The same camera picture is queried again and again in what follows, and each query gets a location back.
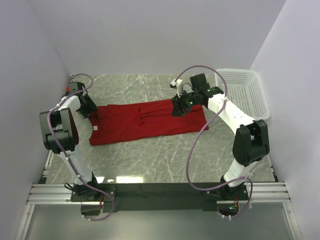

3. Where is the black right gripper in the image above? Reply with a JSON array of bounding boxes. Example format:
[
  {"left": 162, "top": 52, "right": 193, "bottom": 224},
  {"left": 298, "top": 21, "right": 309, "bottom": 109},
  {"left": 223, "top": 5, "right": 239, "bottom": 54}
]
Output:
[{"left": 171, "top": 88, "right": 199, "bottom": 118}]

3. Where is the red t shirt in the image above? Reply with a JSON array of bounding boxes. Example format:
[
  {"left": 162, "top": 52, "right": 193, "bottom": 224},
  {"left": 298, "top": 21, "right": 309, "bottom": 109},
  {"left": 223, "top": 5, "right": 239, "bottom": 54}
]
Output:
[{"left": 89, "top": 99, "right": 207, "bottom": 146}]

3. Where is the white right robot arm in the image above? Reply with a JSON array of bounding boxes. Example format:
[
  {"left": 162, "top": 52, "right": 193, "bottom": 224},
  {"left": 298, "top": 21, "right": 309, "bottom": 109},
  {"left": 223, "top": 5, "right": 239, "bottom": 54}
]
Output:
[{"left": 170, "top": 73, "right": 270, "bottom": 200}]

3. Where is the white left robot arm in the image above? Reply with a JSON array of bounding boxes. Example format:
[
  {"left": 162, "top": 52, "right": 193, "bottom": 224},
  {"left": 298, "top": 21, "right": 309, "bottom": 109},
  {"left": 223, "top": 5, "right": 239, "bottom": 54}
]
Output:
[{"left": 39, "top": 81, "right": 101, "bottom": 202}]

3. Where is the white plastic basket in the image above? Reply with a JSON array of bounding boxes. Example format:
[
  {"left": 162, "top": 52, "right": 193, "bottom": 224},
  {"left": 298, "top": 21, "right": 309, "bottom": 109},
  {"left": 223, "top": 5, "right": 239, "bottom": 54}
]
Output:
[{"left": 217, "top": 68, "right": 271, "bottom": 120}]

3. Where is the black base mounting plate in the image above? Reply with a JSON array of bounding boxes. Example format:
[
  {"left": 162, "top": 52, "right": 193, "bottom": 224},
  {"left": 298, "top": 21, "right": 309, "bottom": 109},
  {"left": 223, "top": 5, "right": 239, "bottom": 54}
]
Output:
[{"left": 69, "top": 182, "right": 248, "bottom": 214}]

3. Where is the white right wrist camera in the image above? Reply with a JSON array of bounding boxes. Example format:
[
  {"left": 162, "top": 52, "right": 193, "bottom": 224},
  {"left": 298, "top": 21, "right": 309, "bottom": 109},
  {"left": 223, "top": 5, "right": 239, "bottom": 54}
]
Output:
[{"left": 169, "top": 78, "right": 183, "bottom": 97}]

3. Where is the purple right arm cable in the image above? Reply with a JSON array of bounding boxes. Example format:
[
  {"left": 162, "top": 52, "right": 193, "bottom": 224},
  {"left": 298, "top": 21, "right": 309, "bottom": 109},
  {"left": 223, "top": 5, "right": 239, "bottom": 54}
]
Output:
[{"left": 176, "top": 65, "right": 254, "bottom": 221}]

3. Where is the aluminium frame rail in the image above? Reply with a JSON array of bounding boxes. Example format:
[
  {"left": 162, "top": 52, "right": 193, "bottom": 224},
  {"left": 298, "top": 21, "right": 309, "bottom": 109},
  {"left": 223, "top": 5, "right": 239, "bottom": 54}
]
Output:
[{"left": 26, "top": 184, "right": 72, "bottom": 205}]

